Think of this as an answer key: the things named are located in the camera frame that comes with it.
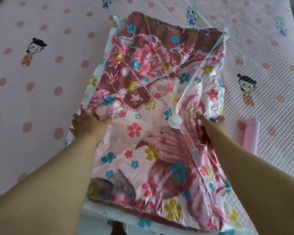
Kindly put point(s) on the person's left hand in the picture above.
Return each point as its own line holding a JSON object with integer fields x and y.
{"x": 88, "y": 126}

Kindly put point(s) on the flower-print plastic storage bag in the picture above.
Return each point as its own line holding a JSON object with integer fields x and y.
{"x": 107, "y": 46}

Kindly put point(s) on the person's left leg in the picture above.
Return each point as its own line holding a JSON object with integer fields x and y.
{"x": 117, "y": 227}

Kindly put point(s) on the lilac hand pump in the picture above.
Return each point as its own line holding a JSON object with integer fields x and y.
{"x": 250, "y": 134}

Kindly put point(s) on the red floral blanket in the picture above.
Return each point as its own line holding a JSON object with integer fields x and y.
{"x": 149, "y": 83}

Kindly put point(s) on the person's left forearm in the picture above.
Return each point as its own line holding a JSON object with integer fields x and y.
{"x": 46, "y": 188}

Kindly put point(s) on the pink cartoon bed sheet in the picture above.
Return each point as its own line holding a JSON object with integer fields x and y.
{"x": 39, "y": 83}

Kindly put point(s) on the white round valve cap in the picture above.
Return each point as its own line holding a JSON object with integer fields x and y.
{"x": 175, "y": 121}

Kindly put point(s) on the person's right hand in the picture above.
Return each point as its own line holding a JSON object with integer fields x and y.
{"x": 214, "y": 126}

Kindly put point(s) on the person's right forearm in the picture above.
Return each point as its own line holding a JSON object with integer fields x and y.
{"x": 259, "y": 181}

